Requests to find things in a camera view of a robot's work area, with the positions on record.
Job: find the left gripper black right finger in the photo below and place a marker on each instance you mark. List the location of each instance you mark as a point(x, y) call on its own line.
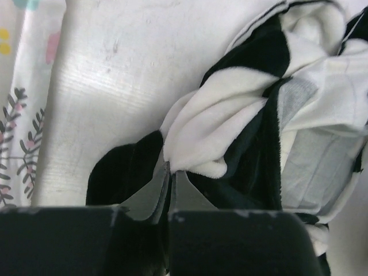
point(189, 207)

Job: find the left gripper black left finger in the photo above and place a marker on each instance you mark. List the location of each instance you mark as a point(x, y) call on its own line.
point(141, 242)

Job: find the black white checkered pillowcase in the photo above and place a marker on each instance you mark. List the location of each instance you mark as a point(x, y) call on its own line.
point(278, 123)

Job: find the floral patterned pillow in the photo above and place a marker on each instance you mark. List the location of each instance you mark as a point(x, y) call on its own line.
point(30, 34)

